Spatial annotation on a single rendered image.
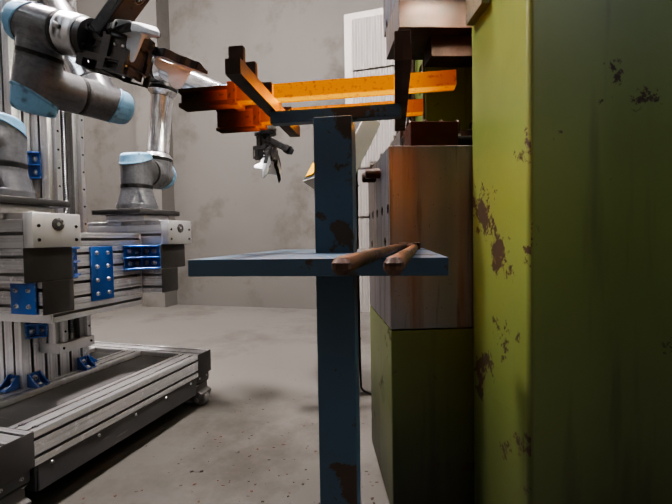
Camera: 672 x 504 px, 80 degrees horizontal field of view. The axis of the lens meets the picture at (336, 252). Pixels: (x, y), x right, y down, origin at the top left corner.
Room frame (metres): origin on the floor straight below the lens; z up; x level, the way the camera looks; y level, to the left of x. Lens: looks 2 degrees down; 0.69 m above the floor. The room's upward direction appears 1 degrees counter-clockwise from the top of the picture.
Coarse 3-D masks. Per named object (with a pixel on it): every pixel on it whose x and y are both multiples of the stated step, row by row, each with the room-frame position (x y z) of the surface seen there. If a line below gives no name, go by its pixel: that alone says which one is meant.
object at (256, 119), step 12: (252, 108) 0.78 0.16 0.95; (300, 108) 0.77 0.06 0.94; (312, 108) 0.76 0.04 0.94; (408, 108) 0.73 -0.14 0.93; (420, 108) 0.73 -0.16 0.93; (228, 120) 0.80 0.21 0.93; (240, 120) 0.79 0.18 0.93; (252, 120) 0.79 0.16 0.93; (264, 120) 0.78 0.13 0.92; (228, 132) 0.81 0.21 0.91
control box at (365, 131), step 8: (376, 120) 1.63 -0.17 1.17; (360, 128) 1.60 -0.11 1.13; (368, 128) 1.61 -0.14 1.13; (376, 128) 1.63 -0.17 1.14; (360, 136) 1.60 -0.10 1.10; (368, 136) 1.61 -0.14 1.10; (360, 144) 1.60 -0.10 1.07; (368, 144) 1.61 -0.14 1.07; (360, 152) 1.60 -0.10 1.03; (360, 160) 1.60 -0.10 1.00; (312, 176) 1.76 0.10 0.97; (312, 184) 1.82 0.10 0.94
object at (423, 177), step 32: (384, 160) 1.02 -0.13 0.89; (416, 160) 0.97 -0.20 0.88; (448, 160) 0.97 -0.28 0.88; (416, 192) 0.97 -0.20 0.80; (448, 192) 0.97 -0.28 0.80; (384, 224) 1.04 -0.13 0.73; (416, 224) 0.97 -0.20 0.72; (448, 224) 0.97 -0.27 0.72; (448, 256) 0.97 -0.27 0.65; (384, 288) 1.05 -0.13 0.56; (416, 288) 0.97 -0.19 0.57; (448, 288) 0.97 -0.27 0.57; (384, 320) 1.05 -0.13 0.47; (416, 320) 0.97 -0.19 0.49; (448, 320) 0.97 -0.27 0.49
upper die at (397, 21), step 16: (400, 0) 1.11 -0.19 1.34; (416, 0) 1.12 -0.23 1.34; (432, 0) 1.12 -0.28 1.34; (448, 0) 1.12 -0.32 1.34; (464, 0) 1.12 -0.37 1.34; (400, 16) 1.11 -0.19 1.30; (416, 16) 1.12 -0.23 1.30; (432, 16) 1.12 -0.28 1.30; (448, 16) 1.12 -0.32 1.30; (464, 16) 1.12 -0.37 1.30; (416, 32) 1.14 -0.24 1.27; (432, 32) 1.14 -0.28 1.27; (448, 32) 1.15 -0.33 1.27; (464, 32) 1.15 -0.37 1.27; (416, 48) 1.24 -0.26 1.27
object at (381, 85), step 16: (320, 80) 0.64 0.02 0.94; (336, 80) 0.63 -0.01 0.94; (352, 80) 0.63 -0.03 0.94; (368, 80) 0.63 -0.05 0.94; (384, 80) 0.62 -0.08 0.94; (416, 80) 0.61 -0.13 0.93; (432, 80) 0.61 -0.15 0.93; (448, 80) 0.61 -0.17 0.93; (192, 96) 0.68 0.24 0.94; (208, 96) 0.67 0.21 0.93; (224, 96) 0.67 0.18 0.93; (240, 96) 0.66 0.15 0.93; (288, 96) 0.65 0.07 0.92; (304, 96) 0.65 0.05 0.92; (320, 96) 0.65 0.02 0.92; (336, 96) 0.65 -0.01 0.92; (352, 96) 0.65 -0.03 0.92; (368, 96) 0.65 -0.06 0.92
